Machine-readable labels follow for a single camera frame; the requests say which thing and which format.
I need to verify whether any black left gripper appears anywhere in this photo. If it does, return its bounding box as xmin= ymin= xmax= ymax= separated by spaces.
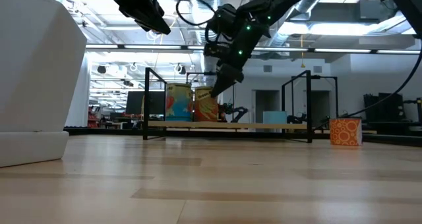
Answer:
xmin=100 ymin=0 xmax=171 ymax=36

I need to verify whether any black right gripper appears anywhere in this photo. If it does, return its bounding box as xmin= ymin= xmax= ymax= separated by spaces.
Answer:
xmin=203 ymin=21 xmax=272 ymax=98

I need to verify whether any yellow orange label tin can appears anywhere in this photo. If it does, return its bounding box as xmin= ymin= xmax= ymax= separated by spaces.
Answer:
xmin=194 ymin=86 xmax=220 ymax=123

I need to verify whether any short light blue can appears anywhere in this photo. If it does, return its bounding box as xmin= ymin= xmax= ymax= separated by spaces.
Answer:
xmin=262 ymin=110 xmax=288 ymax=125

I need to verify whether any ceiling strip light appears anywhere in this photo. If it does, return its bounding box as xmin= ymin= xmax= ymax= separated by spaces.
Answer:
xmin=84 ymin=44 xmax=195 ymax=51
xmin=253 ymin=47 xmax=422 ymax=55

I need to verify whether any black background monitor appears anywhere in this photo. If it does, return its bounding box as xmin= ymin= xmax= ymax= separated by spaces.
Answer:
xmin=125 ymin=90 xmax=166 ymax=116

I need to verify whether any white faceted plant pot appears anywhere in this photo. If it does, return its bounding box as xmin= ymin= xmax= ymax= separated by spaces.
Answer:
xmin=0 ymin=0 xmax=88 ymax=169

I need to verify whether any orange circle pattern can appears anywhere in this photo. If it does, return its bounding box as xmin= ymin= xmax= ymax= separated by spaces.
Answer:
xmin=329 ymin=117 xmax=363 ymax=147

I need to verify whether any black background equipment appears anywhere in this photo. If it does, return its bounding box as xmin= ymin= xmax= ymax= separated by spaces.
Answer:
xmin=363 ymin=92 xmax=422 ymax=123

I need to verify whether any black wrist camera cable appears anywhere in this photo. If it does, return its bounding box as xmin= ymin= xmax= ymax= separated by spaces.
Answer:
xmin=175 ymin=0 xmax=218 ymax=28

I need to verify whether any wooden shelf with black frame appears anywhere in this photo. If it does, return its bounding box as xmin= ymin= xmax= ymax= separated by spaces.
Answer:
xmin=142 ymin=67 xmax=313 ymax=144

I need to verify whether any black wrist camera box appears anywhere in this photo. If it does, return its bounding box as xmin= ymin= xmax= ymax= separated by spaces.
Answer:
xmin=204 ymin=3 xmax=239 ymax=43

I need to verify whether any yellow hanging cord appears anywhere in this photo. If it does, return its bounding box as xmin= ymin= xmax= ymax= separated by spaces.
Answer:
xmin=299 ymin=34 xmax=306 ymax=69

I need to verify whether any black background metal frame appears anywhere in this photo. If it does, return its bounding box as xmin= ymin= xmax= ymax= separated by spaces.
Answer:
xmin=186 ymin=71 xmax=339 ymax=132

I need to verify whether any black metal table frame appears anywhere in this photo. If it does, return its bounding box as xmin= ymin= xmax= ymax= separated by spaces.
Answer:
xmin=64 ymin=120 xmax=422 ymax=148

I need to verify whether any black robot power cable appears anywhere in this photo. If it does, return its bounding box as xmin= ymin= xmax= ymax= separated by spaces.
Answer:
xmin=315 ymin=36 xmax=422 ymax=131

